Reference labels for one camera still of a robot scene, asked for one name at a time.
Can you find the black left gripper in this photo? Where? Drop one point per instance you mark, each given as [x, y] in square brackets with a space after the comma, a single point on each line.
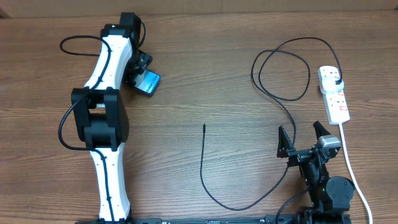
[130, 76]

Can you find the blue Samsung smartphone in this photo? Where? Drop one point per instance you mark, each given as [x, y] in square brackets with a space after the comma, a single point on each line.
[147, 82]

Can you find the white power strip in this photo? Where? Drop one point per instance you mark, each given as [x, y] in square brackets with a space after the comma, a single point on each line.
[335, 103]

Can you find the white charger plug adapter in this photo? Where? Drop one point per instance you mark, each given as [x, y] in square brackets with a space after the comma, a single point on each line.
[329, 85]

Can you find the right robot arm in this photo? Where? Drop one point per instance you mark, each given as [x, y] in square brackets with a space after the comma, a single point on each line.
[330, 196]

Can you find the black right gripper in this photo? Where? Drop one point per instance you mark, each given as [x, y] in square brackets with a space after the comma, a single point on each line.
[285, 147]

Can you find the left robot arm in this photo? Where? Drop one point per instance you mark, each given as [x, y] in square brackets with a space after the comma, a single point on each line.
[100, 115]

